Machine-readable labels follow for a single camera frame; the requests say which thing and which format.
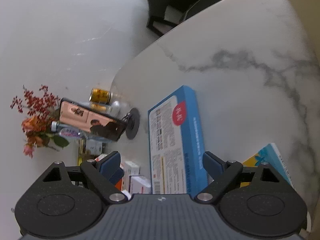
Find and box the yellow blue medicine box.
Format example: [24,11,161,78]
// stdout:
[242,143,294,187]

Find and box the gold drink can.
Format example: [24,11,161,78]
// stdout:
[89,88,112,105]

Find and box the clear plastic water bottle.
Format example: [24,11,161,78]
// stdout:
[51,121,87,139]

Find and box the white blue medicine box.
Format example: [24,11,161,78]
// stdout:
[120,160,140,192]

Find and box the strawberry cefaclor medicine box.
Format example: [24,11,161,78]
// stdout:
[129,175,152,194]

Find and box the black round phone stand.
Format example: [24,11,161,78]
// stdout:
[123,108,140,140]

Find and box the blue fever patch box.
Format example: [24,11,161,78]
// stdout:
[148,86,208,197]

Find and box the red orange flower bouquet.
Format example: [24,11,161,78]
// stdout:
[10,85,69,158]

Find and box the smartphone on stand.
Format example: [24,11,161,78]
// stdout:
[59,98,127,141]

